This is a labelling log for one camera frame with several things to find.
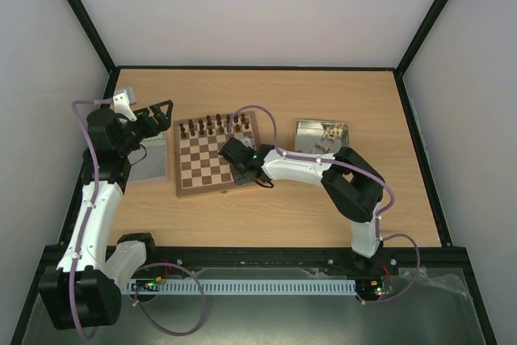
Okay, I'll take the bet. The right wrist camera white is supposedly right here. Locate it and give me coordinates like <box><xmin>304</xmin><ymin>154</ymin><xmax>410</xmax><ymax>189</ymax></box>
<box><xmin>233</xmin><ymin>137</ymin><xmax>254</xmax><ymax>153</ymax></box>

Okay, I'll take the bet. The light blue cable duct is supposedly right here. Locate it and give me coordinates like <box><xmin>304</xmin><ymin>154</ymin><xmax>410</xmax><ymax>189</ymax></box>
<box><xmin>124</xmin><ymin>279</ymin><xmax>356</xmax><ymax>296</ymax></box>

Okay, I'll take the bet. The black frame post right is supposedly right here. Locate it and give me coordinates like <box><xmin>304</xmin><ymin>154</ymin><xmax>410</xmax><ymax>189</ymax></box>
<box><xmin>395</xmin><ymin>0</ymin><xmax>449</xmax><ymax>78</ymax></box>

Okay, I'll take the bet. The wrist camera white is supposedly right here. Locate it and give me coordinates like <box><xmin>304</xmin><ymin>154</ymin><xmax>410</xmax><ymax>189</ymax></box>
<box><xmin>233</xmin><ymin>137</ymin><xmax>254</xmax><ymax>153</ymax></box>
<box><xmin>112</xmin><ymin>87</ymin><xmax>137</xmax><ymax>121</ymax></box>

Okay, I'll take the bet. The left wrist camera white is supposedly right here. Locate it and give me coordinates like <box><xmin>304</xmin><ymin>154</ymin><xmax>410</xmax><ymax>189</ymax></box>
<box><xmin>112</xmin><ymin>87</ymin><xmax>137</xmax><ymax>121</ymax></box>

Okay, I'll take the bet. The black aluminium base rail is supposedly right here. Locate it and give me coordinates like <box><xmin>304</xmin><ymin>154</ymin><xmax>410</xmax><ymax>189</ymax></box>
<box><xmin>37</xmin><ymin>245</ymin><xmax>473</xmax><ymax>279</ymax></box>

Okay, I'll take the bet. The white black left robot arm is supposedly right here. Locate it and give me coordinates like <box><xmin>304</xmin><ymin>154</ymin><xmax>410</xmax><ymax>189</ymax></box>
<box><xmin>39</xmin><ymin>96</ymin><xmax>173</xmax><ymax>334</ymax></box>

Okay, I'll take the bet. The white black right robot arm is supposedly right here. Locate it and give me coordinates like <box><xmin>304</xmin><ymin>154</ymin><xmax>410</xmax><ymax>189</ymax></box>
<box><xmin>219</xmin><ymin>138</ymin><xmax>385</xmax><ymax>274</ymax></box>

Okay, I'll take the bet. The silver tin lid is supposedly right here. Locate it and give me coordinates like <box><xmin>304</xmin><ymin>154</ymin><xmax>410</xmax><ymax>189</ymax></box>
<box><xmin>128</xmin><ymin>133</ymin><xmax>170</xmax><ymax>187</ymax></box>

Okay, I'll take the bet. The black frame post left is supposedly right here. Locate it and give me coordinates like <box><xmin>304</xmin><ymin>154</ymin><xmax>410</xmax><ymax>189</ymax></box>
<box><xmin>42</xmin><ymin>0</ymin><xmax>118</xmax><ymax>75</ymax></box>

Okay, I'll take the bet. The black frame post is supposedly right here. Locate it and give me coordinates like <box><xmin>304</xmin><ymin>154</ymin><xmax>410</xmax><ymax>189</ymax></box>
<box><xmin>395</xmin><ymin>0</ymin><xmax>449</xmax><ymax>78</ymax></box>
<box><xmin>42</xmin><ymin>0</ymin><xmax>118</xmax><ymax>75</ymax></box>

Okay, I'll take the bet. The gold metal tin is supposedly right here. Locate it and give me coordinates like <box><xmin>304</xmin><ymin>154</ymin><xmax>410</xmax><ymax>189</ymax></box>
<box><xmin>295</xmin><ymin>120</ymin><xmax>349</xmax><ymax>154</ymax></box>

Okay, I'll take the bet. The wooden chess board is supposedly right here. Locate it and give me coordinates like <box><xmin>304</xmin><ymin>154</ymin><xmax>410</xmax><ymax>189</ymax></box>
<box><xmin>173</xmin><ymin>111</ymin><xmax>260</xmax><ymax>198</ymax></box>

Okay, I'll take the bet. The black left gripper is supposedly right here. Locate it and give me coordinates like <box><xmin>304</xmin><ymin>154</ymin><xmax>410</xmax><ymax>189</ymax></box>
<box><xmin>117</xmin><ymin>100</ymin><xmax>174</xmax><ymax>155</ymax></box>

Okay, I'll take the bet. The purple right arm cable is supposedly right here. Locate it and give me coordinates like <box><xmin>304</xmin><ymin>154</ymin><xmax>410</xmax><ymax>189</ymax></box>
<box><xmin>228</xmin><ymin>104</ymin><xmax>422</xmax><ymax>305</ymax></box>

